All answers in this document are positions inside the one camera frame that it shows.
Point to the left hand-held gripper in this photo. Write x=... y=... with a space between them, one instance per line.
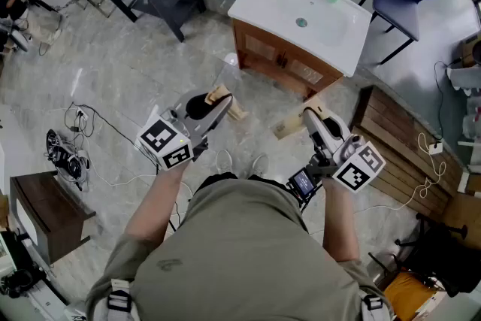
x=161 y=141

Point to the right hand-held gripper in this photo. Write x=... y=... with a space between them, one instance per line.
x=357 y=169

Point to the short wooden stick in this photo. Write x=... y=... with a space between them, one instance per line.
x=238 y=111

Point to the person's right forearm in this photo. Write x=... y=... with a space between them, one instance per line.
x=338 y=221

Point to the person's left forearm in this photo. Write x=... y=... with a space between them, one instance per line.
x=158 y=199

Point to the person's left shoe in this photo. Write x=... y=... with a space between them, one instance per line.
x=224 y=161

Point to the person's shoe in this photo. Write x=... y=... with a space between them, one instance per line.
x=224 y=161
x=260 y=165

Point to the black screen device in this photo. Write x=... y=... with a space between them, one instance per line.
x=302 y=182

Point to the wooden slat platform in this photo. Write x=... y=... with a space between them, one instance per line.
x=391 y=131

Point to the person's right shoe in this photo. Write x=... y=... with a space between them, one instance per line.
x=260 y=165

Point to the teal drain stopper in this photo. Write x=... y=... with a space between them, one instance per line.
x=301 y=22

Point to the white power strip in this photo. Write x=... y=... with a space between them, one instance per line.
x=80 y=113

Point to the white basin wooden vanity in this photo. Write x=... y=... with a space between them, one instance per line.
x=270 y=7

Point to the black gear pile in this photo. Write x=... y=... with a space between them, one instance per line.
x=62 y=156

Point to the person's olive shirt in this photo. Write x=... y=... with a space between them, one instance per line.
x=240 y=255

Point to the black office chair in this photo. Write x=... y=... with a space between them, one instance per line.
x=443 y=255

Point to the dark brown cabinet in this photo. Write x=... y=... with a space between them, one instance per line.
x=49 y=206

